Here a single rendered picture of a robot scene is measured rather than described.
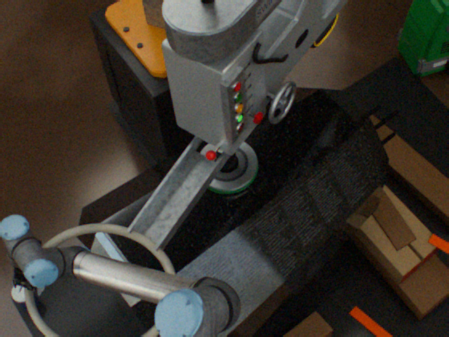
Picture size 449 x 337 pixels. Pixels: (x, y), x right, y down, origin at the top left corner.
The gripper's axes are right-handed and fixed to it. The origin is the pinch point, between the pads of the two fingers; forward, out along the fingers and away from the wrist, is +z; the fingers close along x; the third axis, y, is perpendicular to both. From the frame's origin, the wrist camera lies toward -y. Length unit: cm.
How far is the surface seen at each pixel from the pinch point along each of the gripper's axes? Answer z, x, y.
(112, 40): 0, 2, -124
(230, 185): -2, 59, -50
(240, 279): 17, 66, -24
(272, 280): 21, 78, -28
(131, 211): 6.5, 25.8, -40.1
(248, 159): -5, 65, -60
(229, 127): -46, 57, -35
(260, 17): -79, 63, -46
